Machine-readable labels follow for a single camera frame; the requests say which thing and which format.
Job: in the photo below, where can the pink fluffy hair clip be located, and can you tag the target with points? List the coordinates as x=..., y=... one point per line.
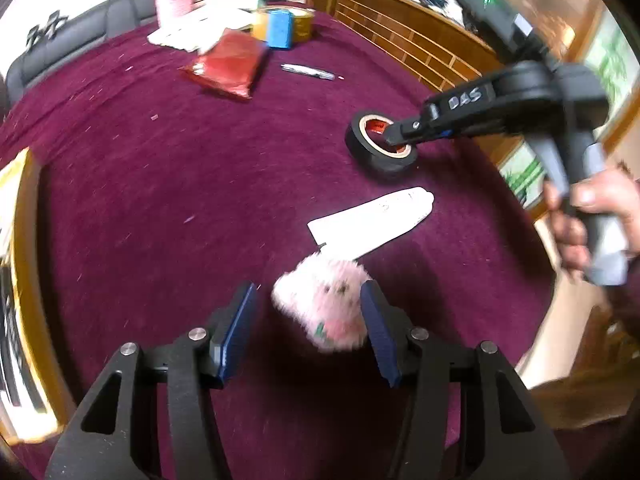
x=322, y=294

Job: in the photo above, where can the red foil pouch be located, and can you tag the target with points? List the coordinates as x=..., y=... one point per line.
x=230, y=66

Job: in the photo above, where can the small silver tube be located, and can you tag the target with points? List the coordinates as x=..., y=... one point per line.
x=307, y=71

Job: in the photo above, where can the black electrical tape roll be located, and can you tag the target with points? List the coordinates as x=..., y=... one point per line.
x=365, y=141

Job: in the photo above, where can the black leather sofa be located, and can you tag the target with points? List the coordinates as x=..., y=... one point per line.
x=63, y=39

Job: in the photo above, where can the wooden brick pattern headboard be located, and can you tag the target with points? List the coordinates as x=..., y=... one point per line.
x=435, y=47

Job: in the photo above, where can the purple velvet table cloth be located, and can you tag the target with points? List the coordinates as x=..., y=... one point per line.
x=158, y=198

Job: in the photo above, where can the operator right hand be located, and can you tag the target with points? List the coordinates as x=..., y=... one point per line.
x=610, y=192

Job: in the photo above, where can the gold lined white box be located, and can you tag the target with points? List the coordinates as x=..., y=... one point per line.
x=35, y=401

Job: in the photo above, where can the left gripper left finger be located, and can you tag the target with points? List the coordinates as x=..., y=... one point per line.
x=113, y=434

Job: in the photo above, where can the yellow packing tape roll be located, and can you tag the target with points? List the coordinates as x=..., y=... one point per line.
x=303, y=20

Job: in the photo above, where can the white paper booklet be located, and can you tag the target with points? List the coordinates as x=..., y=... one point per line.
x=199, y=30

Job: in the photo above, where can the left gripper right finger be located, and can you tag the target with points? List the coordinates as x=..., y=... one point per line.
x=502, y=433

